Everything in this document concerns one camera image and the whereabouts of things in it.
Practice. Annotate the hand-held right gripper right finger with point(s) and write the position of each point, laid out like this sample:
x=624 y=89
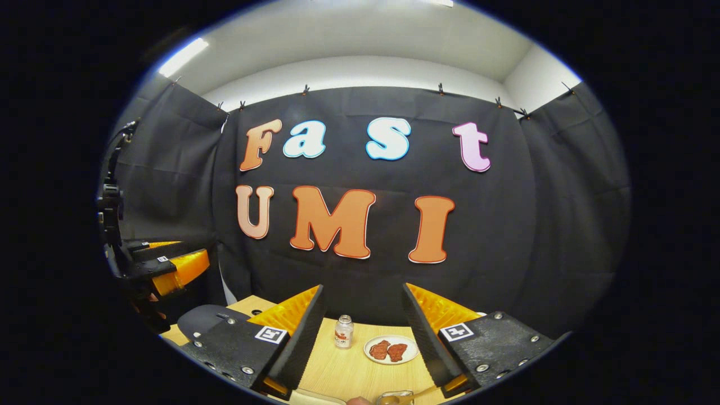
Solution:
x=433 y=349

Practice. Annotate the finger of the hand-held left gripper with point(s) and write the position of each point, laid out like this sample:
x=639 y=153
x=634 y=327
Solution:
x=152 y=246
x=180 y=270

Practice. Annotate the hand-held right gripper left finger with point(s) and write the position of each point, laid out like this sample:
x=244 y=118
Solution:
x=298 y=349

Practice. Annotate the wooden spoon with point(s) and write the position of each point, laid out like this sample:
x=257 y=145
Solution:
x=427 y=389

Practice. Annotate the black rice cooker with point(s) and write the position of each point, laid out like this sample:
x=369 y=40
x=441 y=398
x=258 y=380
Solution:
x=205 y=318

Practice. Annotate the white round plate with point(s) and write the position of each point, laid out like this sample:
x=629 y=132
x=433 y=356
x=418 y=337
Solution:
x=413 y=351

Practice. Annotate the red meat piece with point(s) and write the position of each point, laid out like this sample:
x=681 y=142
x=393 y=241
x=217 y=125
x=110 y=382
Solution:
x=397 y=352
x=379 y=350

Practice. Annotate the small clear drink bottle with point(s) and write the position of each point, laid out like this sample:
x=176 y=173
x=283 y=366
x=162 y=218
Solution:
x=343 y=334

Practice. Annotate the black backdrop cloth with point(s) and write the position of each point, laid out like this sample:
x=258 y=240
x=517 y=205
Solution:
x=506 y=225

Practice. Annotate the long ceiling light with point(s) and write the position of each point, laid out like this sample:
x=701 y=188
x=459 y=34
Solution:
x=183 y=56

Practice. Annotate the row of cloth clips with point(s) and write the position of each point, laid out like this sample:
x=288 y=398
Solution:
x=306 y=89

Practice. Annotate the bright ceiling light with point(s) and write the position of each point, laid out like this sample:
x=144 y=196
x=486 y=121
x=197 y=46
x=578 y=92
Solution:
x=443 y=2

